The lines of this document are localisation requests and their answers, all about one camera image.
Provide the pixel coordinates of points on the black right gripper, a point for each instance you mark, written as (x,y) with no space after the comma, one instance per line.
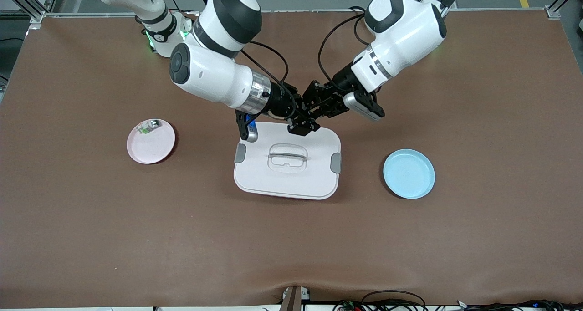
(280,104)

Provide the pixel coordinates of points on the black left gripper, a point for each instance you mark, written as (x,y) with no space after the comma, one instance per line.
(340,84)

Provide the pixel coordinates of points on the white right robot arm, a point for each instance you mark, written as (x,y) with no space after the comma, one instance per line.
(214,76)

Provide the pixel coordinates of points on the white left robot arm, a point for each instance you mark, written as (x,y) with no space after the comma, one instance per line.
(405,38)

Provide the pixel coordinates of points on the white lidded storage box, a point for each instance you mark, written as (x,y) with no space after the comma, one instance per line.
(287,174)

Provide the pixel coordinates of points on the light blue round plate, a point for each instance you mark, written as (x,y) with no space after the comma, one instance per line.
(409,174)

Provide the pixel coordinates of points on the pink round plate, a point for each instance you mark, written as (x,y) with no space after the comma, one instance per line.
(152,147)

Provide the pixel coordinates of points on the green push button switch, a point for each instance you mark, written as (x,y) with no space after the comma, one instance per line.
(148,127)

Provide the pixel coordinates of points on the metal table edge bracket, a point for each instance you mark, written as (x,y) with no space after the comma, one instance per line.
(294,298)

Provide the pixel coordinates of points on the aluminium frame profile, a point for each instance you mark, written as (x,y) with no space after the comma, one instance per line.
(34,3)
(562,1)

